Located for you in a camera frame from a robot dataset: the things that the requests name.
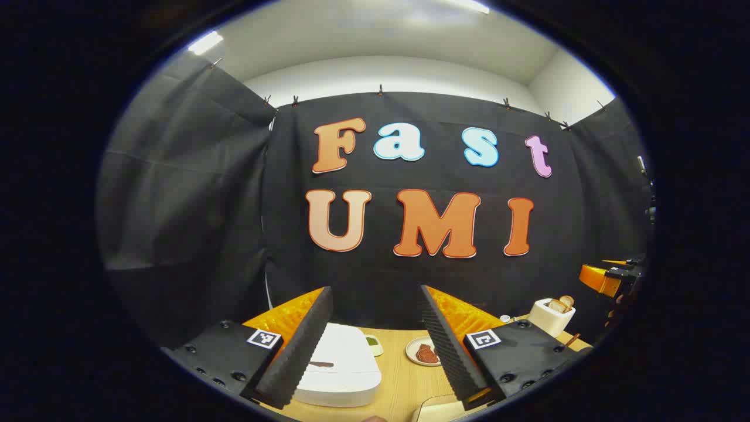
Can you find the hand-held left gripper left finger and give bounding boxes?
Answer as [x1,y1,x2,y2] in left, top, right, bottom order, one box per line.
[161,286,335,410]

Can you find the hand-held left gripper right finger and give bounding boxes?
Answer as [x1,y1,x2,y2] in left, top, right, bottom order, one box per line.
[420,285,594,411]

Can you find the white rice cooker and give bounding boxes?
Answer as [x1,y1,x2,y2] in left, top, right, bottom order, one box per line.
[293,322,383,408]

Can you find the cream round plate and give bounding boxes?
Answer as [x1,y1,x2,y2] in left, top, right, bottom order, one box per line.
[405,336,443,367]

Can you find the cream bowl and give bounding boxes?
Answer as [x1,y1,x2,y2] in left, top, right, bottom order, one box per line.
[412,394,469,422]

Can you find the cream toaster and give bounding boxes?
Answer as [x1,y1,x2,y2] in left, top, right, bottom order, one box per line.
[527,298,576,338]

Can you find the black backdrop cloth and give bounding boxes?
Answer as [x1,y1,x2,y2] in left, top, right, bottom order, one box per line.
[97,52,654,352]

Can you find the ceiling light panel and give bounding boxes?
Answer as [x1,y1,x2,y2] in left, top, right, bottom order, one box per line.
[187,31,224,56]
[442,0,490,15]

